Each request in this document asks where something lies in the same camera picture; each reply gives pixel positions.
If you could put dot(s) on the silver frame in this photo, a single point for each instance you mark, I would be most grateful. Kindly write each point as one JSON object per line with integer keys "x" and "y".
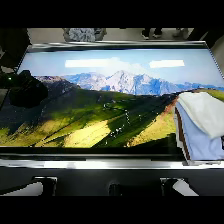
{"x": 110, "y": 163}

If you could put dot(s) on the light blue garment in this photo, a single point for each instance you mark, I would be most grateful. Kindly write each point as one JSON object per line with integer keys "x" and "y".
{"x": 200, "y": 143}

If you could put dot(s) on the heap of clothes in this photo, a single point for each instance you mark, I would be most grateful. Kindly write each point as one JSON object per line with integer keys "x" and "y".
{"x": 83, "y": 34}

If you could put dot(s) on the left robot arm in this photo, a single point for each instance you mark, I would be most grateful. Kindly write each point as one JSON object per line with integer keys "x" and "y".
{"x": 46, "y": 186}

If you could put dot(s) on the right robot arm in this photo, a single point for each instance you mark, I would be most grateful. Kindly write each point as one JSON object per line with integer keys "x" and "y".
{"x": 170, "y": 186}

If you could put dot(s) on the person's legs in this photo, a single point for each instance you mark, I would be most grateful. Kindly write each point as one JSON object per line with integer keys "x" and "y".
{"x": 156, "y": 32}

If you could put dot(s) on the brown garment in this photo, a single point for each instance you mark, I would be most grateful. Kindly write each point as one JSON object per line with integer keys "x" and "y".
{"x": 181, "y": 135}

